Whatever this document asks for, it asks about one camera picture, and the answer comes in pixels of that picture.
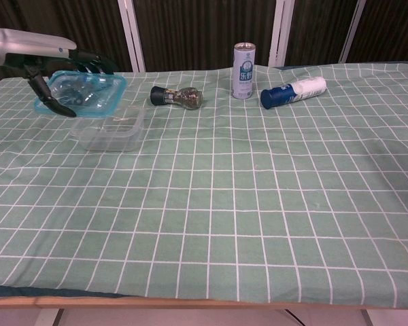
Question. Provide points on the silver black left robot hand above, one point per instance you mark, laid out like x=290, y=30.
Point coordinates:
x=30, y=44

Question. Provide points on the translucent blue square lid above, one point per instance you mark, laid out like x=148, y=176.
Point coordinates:
x=102, y=95

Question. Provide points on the clear plastic container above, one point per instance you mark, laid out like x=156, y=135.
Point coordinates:
x=109, y=137

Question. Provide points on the glass pepper grinder black cap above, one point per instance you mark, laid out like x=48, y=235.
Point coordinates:
x=187, y=98

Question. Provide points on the tall white blue drink can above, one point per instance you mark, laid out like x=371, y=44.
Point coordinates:
x=243, y=74

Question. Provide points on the green white checked tablecloth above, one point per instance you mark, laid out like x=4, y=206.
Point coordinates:
x=224, y=186

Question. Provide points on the white bottle with blue cap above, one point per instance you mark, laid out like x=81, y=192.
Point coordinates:
x=292, y=92

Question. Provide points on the white screen frame post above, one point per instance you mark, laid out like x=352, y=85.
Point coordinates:
x=352, y=34
x=128, y=34
x=278, y=34

